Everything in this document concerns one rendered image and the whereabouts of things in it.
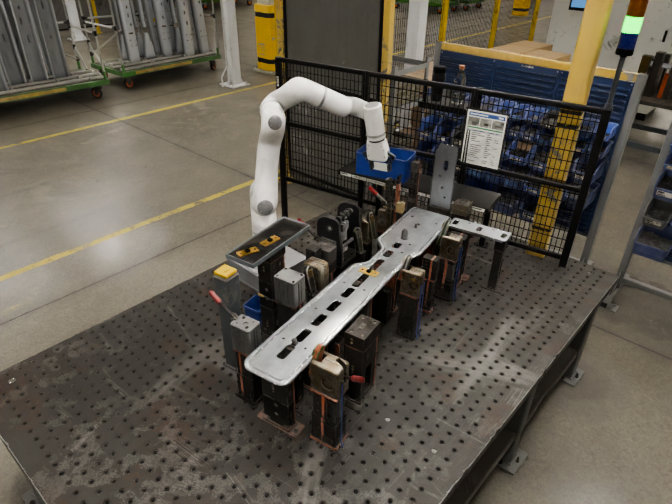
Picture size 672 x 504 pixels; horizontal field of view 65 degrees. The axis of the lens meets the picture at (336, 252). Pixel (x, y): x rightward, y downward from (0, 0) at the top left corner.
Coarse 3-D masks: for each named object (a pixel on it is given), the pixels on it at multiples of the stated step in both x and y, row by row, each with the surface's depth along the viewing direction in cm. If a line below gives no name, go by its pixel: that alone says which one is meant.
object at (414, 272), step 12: (408, 276) 214; (420, 276) 211; (408, 288) 217; (420, 288) 215; (408, 300) 220; (420, 300) 218; (408, 312) 223; (420, 312) 225; (408, 324) 226; (396, 336) 230; (408, 336) 229; (420, 336) 231
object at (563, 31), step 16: (560, 0) 736; (576, 0) 720; (624, 0) 686; (656, 0) 663; (560, 16) 744; (576, 16) 730; (624, 16) 692; (656, 16) 669; (560, 32) 752; (576, 32) 738; (608, 32) 712; (640, 32) 687; (656, 32) 676; (560, 48) 760; (608, 48) 719; (640, 48) 694; (656, 48) 682; (608, 64) 727; (624, 64) 714; (624, 80) 721; (640, 112) 724
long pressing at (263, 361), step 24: (408, 216) 263; (432, 216) 263; (384, 240) 242; (408, 240) 243; (432, 240) 244; (360, 264) 225; (384, 264) 225; (336, 288) 210; (360, 288) 210; (312, 312) 196; (336, 312) 197; (288, 336) 185; (312, 336) 185; (264, 360) 174; (288, 360) 175; (288, 384) 167
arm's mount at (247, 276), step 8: (288, 248) 275; (288, 256) 268; (296, 256) 268; (304, 256) 269; (232, 264) 264; (240, 264) 260; (288, 264) 262; (296, 264) 263; (240, 272) 262; (248, 272) 256; (240, 280) 265; (248, 280) 260; (256, 280) 255; (256, 288) 258
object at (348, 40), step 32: (288, 0) 442; (320, 0) 418; (352, 0) 397; (384, 0) 375; (288, 32) 456; (320, 32) 430; (352, 32) 408; (384, 32) 385; (288, 64) 471; (352, 64) 420; (384, 64) 396; (352, 96) 433; (384, 96) 408; (288, 128) 503; (352, 128) 448; (288, 160) 521; (320, 160) 491; (352, 160) 465; (352, 192) 478
